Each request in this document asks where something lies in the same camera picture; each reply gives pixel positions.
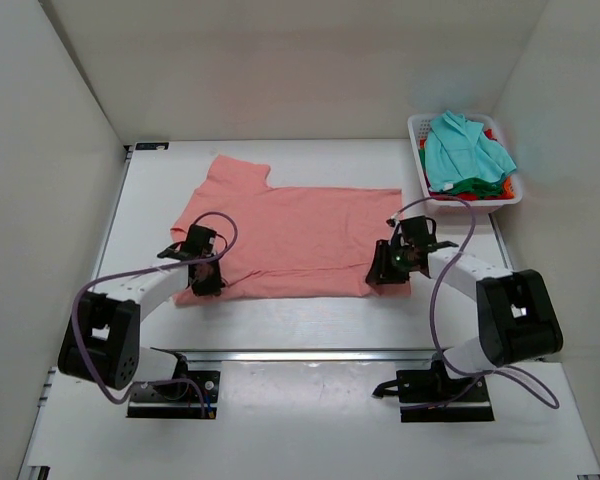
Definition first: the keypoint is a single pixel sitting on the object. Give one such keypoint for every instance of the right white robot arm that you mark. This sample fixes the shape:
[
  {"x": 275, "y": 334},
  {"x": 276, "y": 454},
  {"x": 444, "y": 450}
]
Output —
[{"x": 516, "y": 318}]

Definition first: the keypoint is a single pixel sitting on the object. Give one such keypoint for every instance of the aluminium rail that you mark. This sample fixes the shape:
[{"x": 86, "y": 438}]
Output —
[{"x": 303, "y": 355}]

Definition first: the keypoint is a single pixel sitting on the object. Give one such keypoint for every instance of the green t shirt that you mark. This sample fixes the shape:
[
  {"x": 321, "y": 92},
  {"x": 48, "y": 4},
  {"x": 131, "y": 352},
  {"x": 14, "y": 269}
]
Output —
[{"x": 477, "y": 188}]

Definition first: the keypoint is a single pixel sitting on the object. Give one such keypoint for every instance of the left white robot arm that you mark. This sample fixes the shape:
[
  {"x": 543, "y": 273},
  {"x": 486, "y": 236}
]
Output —
[{"x": 102, "y": 340}]

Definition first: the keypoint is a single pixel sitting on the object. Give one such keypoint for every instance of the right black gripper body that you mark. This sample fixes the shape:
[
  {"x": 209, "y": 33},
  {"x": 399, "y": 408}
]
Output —
[{"x": 400, "y": 263}]

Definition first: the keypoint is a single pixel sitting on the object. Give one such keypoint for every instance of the small dark label sticker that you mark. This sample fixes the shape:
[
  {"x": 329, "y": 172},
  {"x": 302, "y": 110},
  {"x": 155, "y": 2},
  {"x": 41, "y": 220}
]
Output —
[{"x": 151, "y": 146}]

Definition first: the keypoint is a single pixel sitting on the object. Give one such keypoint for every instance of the salmon pink t shirt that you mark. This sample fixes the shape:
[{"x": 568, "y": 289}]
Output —
[{"x": 291, "y": 242}]

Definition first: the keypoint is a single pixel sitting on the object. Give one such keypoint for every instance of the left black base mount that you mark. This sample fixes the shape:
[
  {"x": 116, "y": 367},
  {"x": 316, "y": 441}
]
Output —
[{"x": 196, "y": 400}]

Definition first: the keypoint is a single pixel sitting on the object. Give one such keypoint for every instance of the white plastic basket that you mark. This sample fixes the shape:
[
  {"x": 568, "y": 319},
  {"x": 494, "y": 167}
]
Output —
[{"x": 419, "y": 127}]

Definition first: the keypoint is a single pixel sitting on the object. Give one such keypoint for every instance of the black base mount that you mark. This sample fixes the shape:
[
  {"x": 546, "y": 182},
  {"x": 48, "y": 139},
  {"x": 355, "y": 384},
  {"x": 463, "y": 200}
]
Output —
[
  {"x": 431, "y": 396},
  {"x": 196, "y": 400}
]

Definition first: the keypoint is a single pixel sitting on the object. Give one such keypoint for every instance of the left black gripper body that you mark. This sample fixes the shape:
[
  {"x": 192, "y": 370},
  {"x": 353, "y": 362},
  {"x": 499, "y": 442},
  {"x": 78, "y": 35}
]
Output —
[{"x": 212, "y": 269}]

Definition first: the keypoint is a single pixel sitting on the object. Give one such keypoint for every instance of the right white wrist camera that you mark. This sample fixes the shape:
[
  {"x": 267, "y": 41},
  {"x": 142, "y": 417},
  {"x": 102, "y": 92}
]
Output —
[{"x": 394, "y": 220}]

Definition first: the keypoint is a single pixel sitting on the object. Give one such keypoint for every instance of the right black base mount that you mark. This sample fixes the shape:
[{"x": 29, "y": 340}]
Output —
[{"x": 431, "y": 396}]

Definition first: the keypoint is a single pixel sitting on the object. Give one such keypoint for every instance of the teal t shirt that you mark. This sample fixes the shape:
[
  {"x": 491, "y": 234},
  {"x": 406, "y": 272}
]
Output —
[{"x": 457, "y": 148}]

